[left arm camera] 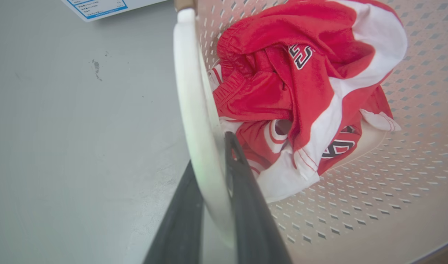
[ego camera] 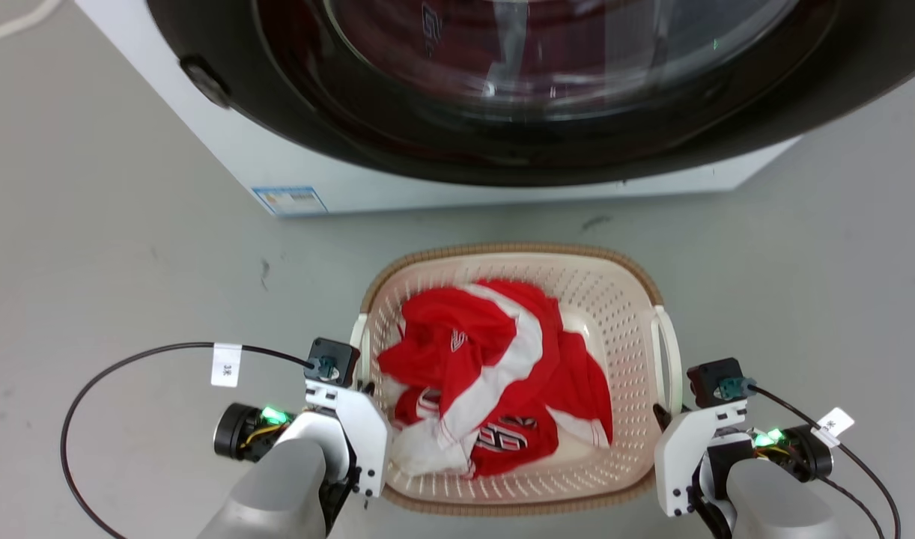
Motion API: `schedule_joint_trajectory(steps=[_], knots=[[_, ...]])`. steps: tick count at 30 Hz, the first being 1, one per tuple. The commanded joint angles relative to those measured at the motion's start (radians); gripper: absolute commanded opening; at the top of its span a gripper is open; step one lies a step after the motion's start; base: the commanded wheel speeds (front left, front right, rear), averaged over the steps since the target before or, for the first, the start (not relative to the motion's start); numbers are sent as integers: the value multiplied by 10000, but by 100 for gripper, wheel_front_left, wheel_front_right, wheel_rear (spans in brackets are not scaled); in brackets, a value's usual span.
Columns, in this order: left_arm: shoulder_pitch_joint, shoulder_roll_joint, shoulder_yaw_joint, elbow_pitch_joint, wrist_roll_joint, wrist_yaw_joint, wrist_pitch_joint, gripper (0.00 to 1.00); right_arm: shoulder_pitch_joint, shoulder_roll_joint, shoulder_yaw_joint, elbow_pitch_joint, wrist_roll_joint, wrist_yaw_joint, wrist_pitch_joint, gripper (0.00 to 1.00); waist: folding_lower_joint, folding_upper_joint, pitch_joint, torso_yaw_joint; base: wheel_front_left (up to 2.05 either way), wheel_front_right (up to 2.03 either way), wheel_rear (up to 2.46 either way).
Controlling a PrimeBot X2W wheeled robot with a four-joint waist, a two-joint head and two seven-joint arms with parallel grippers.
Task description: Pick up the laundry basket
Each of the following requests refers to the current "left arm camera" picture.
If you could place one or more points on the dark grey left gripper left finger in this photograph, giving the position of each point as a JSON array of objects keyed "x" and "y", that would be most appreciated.
[{"x": 180, "y": 227}]

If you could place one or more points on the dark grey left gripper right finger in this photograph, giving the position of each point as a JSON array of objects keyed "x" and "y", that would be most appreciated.
[{"x": 251, "y": 216}]

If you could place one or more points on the white perforated laundry basket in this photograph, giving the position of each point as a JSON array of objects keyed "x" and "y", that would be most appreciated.
[{"x": 374, "y": 205}]

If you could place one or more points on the red and white sports jersey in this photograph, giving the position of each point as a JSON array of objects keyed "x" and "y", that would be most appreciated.
[{"x": 304, "y": 91}]

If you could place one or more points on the white paper with blue border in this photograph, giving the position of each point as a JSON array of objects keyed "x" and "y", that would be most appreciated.
[{"x": 95, "y": 7}]

